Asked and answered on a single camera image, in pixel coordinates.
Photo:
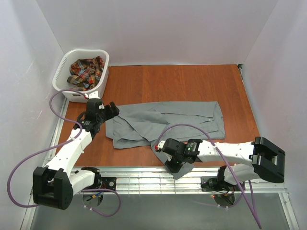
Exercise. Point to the aluminium rail frame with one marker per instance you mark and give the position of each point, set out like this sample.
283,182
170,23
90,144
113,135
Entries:
151,199

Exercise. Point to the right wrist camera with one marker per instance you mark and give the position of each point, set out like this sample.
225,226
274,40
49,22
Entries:
159,147

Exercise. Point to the grey long sleeve shirt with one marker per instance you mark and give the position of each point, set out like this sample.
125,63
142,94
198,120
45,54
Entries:
142,124

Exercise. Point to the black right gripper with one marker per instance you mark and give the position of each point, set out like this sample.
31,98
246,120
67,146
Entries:
173,162

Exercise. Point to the white plastic laundry basket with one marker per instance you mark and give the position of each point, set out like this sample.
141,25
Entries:
59,81

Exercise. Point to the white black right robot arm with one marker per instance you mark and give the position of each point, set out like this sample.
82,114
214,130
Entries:
259,159

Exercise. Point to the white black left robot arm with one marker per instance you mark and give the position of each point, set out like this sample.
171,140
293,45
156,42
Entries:
55,184

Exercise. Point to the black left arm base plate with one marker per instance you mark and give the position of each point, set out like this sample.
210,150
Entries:
108,183

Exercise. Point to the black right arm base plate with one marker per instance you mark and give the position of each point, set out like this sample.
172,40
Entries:
216,184

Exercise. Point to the plaid long sleeve shirt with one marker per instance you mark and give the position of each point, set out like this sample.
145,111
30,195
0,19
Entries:
86,73

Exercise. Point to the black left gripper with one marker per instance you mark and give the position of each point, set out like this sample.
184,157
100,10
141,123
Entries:
106,111

